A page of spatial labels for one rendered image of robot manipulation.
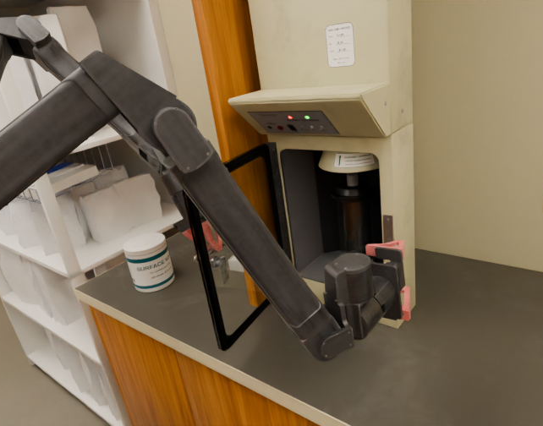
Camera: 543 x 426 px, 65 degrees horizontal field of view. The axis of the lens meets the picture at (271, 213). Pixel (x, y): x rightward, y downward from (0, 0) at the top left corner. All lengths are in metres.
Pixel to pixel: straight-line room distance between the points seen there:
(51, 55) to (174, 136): 0.67
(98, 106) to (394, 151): 0.61
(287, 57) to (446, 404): 0.76
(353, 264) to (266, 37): 0.57
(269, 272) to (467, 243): 0.93
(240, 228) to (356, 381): 0.53
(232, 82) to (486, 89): 0.65
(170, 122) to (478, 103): 0.96
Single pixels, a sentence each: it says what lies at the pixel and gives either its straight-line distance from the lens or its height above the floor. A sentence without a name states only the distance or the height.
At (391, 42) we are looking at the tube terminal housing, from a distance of 0.87.
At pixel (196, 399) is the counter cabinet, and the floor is 0.70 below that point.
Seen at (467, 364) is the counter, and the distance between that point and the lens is 1.02.
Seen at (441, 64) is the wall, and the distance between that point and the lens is 1.29.
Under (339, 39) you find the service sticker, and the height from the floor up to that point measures 1.60.
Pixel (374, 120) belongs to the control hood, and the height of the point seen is 1.45.
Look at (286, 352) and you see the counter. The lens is 1.05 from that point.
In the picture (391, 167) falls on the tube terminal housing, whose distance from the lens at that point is 0.90.
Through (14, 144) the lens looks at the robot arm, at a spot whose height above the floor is 1.56.
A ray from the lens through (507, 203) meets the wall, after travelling 1.33.
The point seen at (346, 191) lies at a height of 1.25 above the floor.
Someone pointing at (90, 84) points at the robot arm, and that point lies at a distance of 0.47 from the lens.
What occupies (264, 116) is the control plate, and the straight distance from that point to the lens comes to 0.94.
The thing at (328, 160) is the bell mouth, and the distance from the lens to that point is 1.00.
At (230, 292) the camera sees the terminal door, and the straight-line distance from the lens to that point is 0.97.
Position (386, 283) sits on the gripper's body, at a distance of 0.74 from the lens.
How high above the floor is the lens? 1.61
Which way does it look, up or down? 22 degrees down
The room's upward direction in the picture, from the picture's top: 9 degrees counter-clockwise
